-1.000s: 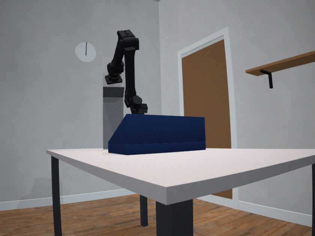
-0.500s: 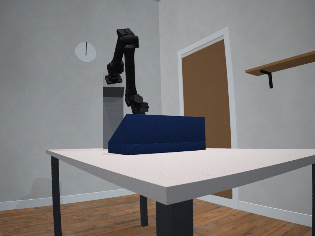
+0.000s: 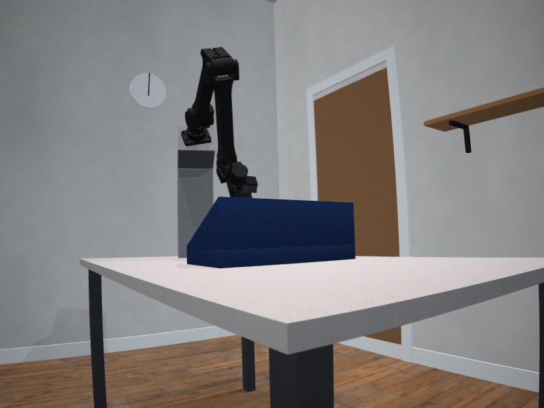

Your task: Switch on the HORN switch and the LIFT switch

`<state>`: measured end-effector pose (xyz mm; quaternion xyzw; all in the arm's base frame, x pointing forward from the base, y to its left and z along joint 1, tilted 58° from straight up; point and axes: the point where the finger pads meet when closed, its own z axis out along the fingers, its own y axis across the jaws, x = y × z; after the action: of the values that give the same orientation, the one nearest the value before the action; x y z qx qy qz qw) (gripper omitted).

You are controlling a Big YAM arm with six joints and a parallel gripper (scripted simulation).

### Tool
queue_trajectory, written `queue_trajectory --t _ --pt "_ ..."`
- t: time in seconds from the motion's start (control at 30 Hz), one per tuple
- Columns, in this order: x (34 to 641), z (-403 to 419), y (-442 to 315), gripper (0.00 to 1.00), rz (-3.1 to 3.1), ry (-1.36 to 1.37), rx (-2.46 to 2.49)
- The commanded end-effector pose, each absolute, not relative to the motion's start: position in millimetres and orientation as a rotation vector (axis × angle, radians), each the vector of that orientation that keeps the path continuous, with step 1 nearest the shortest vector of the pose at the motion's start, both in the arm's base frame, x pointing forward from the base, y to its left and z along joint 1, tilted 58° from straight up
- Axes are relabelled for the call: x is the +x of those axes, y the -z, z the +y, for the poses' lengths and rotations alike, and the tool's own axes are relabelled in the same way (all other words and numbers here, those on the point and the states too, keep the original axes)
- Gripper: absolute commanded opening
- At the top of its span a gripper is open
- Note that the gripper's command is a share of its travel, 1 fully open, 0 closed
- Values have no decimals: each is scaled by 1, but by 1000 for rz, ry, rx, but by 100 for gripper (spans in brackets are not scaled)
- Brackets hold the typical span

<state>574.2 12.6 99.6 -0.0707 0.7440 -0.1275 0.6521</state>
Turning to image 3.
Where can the dark blue switch console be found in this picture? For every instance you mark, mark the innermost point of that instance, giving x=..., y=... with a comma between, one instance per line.
x=244, y=232

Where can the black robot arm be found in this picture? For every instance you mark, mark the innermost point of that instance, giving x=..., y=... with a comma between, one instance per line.
x=218, y=62

